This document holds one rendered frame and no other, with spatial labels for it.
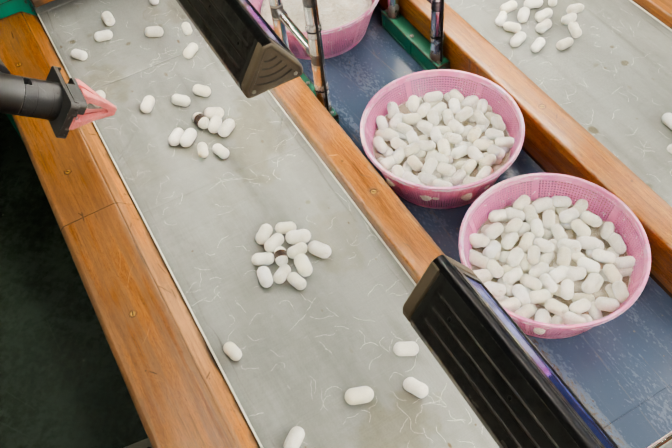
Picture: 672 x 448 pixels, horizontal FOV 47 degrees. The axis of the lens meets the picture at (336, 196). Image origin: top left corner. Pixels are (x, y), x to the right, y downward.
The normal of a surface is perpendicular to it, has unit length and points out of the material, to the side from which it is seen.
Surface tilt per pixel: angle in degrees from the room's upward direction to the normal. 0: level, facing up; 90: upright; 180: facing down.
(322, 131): 0
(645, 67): 0
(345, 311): 0
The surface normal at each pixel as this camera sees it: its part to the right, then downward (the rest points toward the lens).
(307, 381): -0.08, -0.61
